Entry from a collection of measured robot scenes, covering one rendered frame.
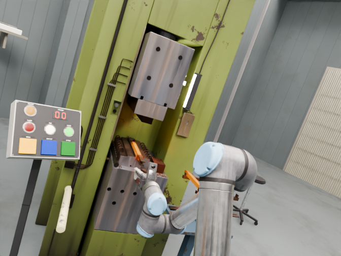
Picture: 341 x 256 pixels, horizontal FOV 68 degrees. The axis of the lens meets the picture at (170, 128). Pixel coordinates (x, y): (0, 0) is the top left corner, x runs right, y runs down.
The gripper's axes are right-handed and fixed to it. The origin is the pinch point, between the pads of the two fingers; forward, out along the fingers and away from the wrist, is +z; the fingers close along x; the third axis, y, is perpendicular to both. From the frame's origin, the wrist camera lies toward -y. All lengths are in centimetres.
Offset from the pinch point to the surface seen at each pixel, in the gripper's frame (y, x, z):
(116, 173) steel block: 12.0, -11.8, 14.7
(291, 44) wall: -313, 564, 640
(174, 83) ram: -52, 7, 20
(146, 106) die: -33.1, -5.1, 20.6
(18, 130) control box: -7, -68, -2
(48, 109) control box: -18, -58, 9
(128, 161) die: 5.0, -5.6, 20.7
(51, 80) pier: 11, -103, 365
